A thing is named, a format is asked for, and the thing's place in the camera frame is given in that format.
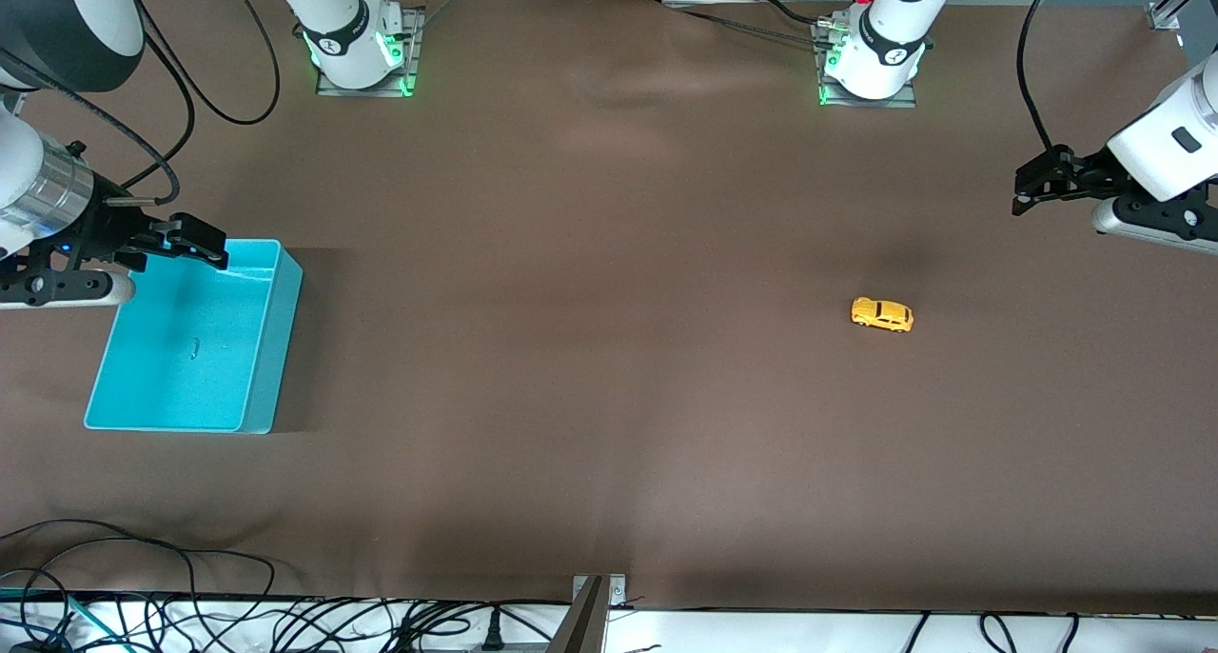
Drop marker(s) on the grey power strip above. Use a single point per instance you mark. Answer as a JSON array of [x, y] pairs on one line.
[[514, 647]]

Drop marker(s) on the grey metal post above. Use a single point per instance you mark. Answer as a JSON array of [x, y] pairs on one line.
[[585, 624]]

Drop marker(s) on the black power plug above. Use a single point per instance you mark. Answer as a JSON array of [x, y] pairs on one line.
[[492, 634]]

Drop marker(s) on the turquoise plastic bin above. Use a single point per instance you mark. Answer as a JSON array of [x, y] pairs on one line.
[[190, 367]]

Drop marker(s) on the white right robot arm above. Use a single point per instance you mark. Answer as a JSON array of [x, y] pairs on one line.
[[347, 44]]

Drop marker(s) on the brown table cloth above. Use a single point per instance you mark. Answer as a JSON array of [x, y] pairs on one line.
[[609, 348]]

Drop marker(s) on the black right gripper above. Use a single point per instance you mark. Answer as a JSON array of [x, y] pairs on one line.
[[107, 229]]

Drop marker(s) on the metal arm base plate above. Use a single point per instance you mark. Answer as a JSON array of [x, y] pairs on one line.
[[871, 103], [415, 34]]

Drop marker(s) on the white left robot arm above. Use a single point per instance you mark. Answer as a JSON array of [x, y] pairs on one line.
[[890, 44]]

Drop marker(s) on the small metal bracket plate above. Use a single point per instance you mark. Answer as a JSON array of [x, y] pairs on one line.
[[617, 591]]

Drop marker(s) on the yellow beetle toy car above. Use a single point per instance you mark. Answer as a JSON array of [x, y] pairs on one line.
[[880, 314]]

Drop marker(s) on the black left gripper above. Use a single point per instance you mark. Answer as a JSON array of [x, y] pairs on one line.
[[1090, 174]]

